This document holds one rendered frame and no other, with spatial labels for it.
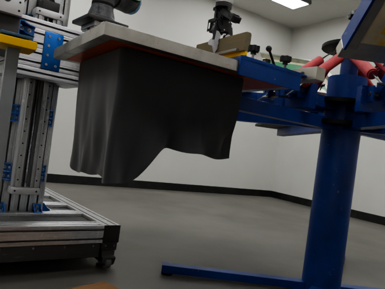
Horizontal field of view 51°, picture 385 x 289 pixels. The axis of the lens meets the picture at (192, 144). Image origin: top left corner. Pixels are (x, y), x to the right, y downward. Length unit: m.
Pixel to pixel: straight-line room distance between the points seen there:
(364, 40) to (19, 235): 1.61
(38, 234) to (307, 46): 6.00
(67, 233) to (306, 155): 5.25
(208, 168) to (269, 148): 1.32
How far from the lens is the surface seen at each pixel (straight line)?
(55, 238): 2.02
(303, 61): 3.63
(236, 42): 1.64
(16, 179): 2.15
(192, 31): 6.26
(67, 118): 5.38
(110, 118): 1.28
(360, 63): 2.01
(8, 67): 1.52
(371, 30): 1.60
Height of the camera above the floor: 0.67
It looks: level
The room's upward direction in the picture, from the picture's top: 8 degrees clockwise
